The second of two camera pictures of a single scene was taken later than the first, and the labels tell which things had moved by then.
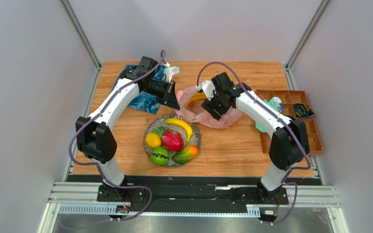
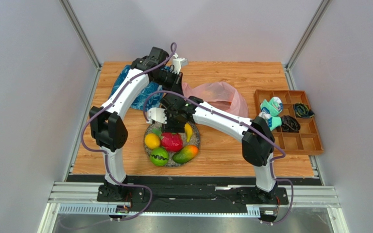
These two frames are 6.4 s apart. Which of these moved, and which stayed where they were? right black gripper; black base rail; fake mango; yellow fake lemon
Moved: right black gripper
Stayed: fake mango; black base rail; yellow fake lemon
